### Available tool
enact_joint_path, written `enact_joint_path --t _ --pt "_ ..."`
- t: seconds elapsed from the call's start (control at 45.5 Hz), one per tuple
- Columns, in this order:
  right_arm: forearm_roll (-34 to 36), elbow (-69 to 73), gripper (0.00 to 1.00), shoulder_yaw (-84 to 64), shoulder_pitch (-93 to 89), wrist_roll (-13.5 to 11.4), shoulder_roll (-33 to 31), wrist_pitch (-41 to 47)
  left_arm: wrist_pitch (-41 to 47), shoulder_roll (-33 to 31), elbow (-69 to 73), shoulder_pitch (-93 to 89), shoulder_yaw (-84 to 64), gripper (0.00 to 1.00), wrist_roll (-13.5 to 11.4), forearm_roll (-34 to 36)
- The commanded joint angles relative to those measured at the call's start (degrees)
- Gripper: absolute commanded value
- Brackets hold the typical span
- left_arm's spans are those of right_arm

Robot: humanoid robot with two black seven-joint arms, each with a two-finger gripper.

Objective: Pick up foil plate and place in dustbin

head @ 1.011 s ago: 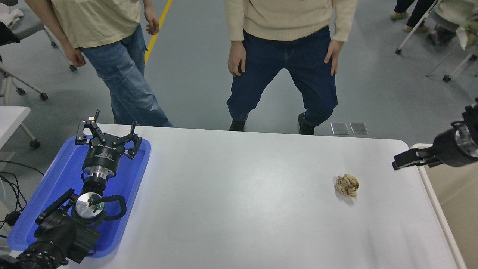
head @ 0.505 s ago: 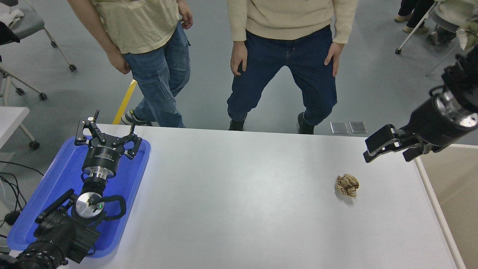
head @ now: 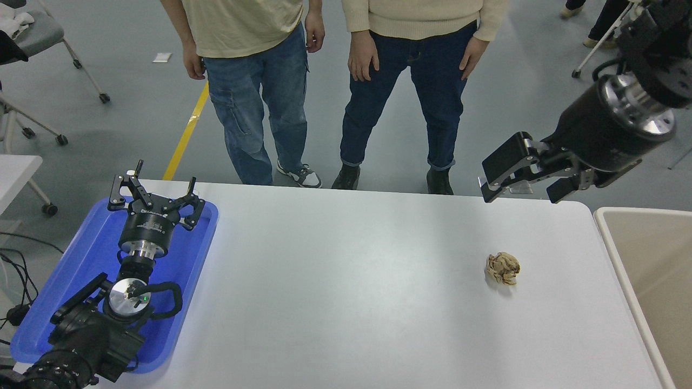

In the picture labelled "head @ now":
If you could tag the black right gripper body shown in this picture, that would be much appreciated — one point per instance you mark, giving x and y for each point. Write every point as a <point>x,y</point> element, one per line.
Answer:
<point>594,135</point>

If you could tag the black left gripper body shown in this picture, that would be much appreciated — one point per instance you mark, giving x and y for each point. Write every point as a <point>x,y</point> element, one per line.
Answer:
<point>148,227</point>

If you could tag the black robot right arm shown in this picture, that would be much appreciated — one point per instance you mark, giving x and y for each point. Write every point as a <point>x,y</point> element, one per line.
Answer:
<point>659,48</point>

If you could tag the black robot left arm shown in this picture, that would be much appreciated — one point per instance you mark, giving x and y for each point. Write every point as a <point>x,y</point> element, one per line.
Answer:
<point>92,340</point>

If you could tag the person's left hand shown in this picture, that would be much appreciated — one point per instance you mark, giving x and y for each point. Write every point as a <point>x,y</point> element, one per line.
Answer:
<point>474,56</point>
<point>314,32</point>

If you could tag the person's right hand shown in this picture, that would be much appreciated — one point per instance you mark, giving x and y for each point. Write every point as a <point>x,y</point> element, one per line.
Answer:
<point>194,62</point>
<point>363,56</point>

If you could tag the metal floor socket cover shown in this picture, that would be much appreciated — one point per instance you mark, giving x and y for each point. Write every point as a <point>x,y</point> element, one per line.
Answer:
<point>521,188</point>

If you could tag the blue plastic tray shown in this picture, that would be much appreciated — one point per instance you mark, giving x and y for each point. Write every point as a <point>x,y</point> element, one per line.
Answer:
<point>81,259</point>

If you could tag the crumpled tan paper ball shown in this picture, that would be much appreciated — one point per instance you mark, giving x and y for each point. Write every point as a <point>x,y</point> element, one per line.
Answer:
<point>503,268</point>

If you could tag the person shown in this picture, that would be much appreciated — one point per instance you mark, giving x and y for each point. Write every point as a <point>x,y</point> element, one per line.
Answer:
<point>427,81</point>
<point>605,21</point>
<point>254,81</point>

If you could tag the white side table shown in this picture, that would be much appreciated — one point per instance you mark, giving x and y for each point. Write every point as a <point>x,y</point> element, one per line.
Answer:
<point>16,167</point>

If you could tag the large pale bin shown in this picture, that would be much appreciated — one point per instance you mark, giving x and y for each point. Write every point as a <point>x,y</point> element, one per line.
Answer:
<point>659,270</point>

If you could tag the white paper scrap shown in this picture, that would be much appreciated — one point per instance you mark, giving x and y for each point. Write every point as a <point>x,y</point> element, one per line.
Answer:
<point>162,57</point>

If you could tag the grey seat wheeled chair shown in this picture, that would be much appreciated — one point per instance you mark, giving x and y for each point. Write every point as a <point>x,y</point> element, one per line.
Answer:
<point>46,32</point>

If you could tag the black bag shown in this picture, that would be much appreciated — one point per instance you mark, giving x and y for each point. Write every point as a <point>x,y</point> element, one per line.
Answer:
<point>10,48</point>

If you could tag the white cloth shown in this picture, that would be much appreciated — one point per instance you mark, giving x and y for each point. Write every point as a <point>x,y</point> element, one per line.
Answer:
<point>16,24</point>

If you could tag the grey wheeled frame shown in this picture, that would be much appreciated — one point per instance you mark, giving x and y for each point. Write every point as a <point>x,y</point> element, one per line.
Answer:
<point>62,140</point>

